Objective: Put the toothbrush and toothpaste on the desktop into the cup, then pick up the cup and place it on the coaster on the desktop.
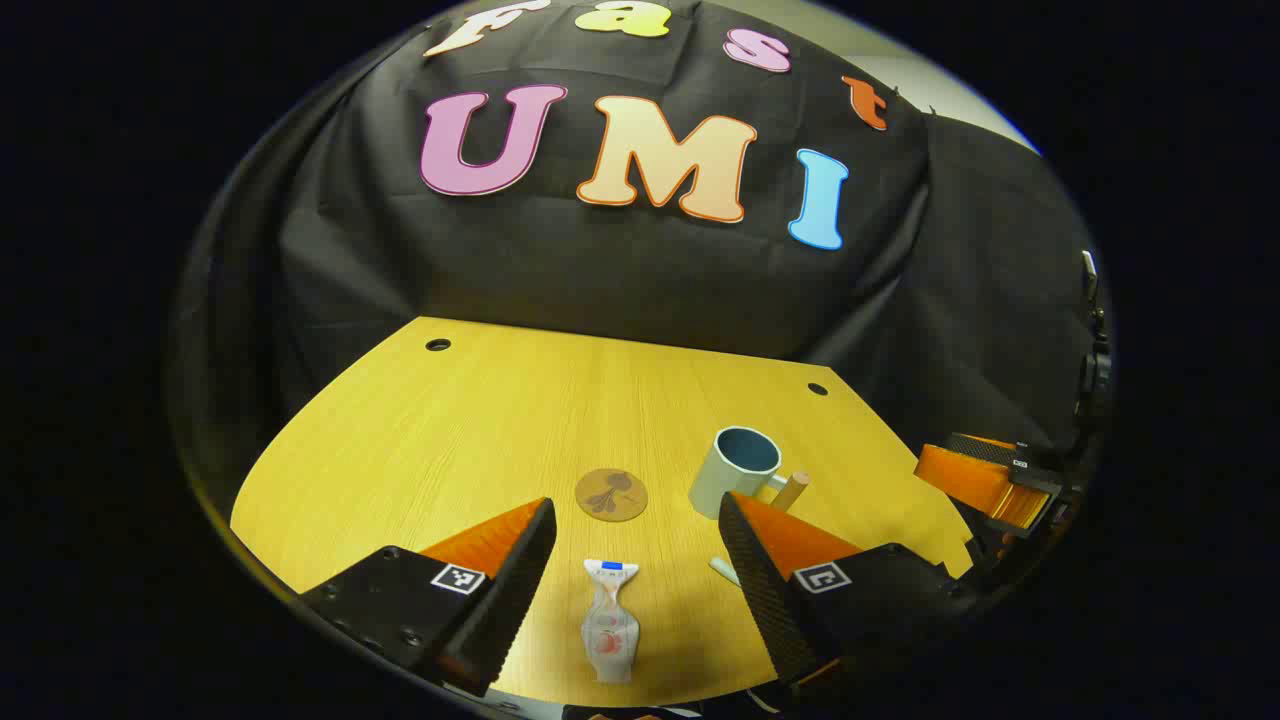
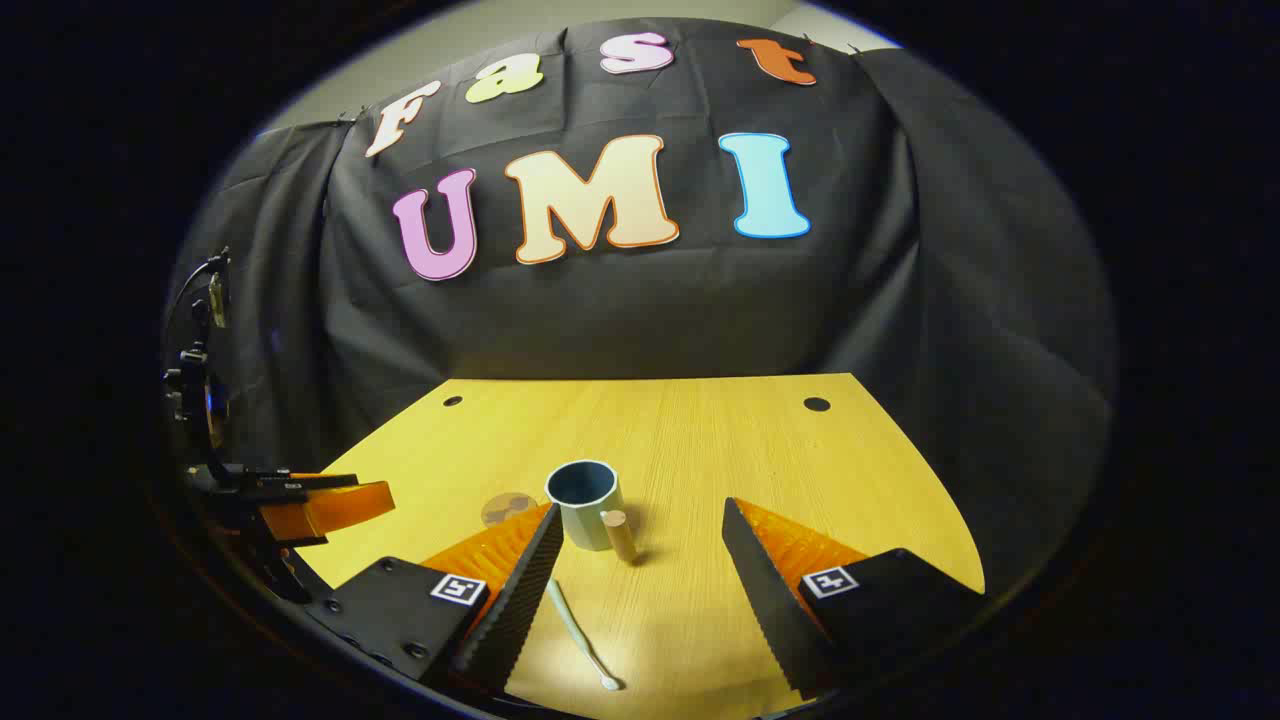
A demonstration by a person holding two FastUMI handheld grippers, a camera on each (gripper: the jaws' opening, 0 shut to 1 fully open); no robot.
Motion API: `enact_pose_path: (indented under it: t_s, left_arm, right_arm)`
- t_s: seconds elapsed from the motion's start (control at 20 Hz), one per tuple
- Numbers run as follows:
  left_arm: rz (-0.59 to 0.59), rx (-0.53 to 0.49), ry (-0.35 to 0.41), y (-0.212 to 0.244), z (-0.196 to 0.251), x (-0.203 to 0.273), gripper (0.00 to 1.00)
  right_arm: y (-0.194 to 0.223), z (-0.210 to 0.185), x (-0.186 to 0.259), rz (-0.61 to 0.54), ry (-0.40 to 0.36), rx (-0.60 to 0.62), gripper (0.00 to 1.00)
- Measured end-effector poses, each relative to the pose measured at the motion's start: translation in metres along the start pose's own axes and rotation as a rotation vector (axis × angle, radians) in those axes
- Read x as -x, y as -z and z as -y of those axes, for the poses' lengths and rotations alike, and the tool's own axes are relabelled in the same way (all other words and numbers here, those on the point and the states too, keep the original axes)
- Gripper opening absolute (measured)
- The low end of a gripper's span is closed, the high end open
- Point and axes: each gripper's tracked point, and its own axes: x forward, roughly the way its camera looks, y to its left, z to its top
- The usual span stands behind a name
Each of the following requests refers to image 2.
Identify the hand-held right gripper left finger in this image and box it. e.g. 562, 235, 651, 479
305, 502, 566, 696

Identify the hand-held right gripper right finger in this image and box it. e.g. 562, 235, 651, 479
722, 497, 987, 701

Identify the pale green toothbrush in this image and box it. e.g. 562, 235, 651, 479
545, 577, 624, 693

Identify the round cork coaster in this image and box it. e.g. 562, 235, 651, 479
480, 490, 542, 530

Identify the pale green cup wooden handle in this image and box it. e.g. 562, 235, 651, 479
544, 459, 641, 564

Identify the wooden desktop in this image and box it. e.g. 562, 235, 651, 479
295, 373, 987, 720

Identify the black backdrop cloth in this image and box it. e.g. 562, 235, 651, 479
165, 18, 1117, 601

